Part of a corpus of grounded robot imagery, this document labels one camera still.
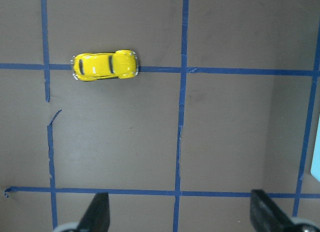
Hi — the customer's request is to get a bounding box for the yellow toy beetle car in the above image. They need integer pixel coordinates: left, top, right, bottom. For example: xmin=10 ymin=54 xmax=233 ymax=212
xmin=70 ymin=49 xmax=139 ymax=81

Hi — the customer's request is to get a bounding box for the turquoise plastic bin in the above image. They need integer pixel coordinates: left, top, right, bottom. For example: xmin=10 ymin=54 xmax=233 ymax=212
xmin=310 ymin=120 xmax=320 ymax=182

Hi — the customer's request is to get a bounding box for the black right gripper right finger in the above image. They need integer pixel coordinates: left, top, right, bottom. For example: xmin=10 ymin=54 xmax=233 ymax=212
xmin=249 ymin=190 xmax=297 ymax=232

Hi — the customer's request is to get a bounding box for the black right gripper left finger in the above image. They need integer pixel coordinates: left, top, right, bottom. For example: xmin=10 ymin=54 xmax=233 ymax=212
xmin=76 ymin=193 xmax=110 ymax=232

